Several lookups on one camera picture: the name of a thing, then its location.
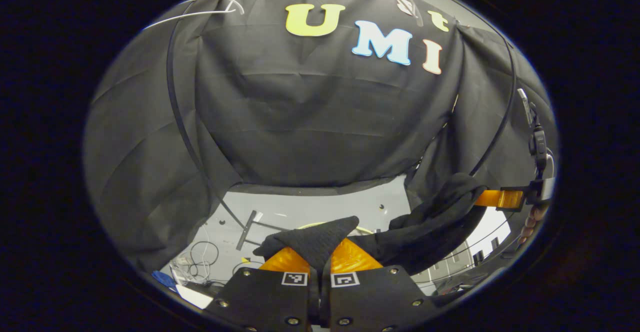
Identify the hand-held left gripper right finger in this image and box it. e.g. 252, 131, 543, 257
320, 237, 441, 332

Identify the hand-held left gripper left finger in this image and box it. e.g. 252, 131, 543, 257
202, 245, 321, 332

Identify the black knit garment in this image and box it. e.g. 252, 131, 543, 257
252, 172, 488, 275

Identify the white plastic clothes hanger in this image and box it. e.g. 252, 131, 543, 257
367, 0, 425, 28
142, 0, 246, 30

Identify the black metal clothes rack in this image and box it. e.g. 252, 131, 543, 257
166, 2, 517, 253

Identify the white paper sheet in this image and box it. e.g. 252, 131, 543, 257
175, 283, 215, 310

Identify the blue flat object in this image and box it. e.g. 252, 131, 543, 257
151, 271, 176, 288

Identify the black backdrop cloth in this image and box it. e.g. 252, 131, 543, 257
82, 0, 558, 273

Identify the white cable bundle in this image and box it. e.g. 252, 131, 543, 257
172, 240, 221, 283

